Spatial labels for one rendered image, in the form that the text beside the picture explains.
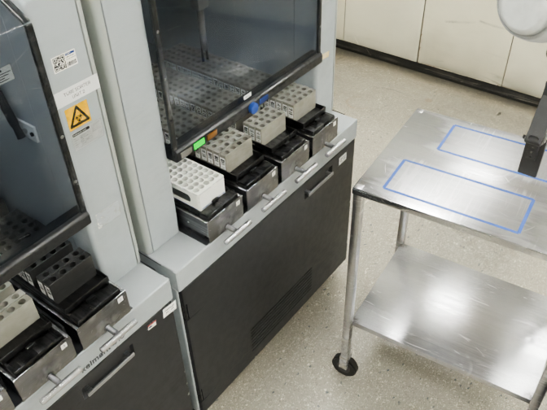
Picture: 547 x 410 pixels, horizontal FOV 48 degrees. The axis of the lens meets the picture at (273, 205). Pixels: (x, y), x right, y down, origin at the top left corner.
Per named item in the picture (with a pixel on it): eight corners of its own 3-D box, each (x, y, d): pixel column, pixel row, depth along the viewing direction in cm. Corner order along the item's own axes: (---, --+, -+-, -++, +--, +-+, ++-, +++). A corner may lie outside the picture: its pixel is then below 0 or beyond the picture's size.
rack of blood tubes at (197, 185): (120, 173, 167) (115, 154, 163) (146, 155, 173) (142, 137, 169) (200, 215, 153) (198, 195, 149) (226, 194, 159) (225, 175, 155)
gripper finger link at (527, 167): (548, 140, 95) (546, 142, 95) (536, 176, 100) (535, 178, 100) (529, 133, 97) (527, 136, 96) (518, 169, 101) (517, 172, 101)
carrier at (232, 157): (247, 151, 171) (246, 133, 167) (253, 154, 170) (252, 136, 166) (220, 172, 164) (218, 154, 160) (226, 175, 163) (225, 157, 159)
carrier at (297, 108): (310, 104, 189) (310, 87, 185) (316, 106, 188) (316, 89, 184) (287, 121, 182) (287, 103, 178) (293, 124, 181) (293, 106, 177)
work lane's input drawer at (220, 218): (41, 154, 187) (33, 128, 181) (77, 133, 196) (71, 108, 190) (222, 251, 153) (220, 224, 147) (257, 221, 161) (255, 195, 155)
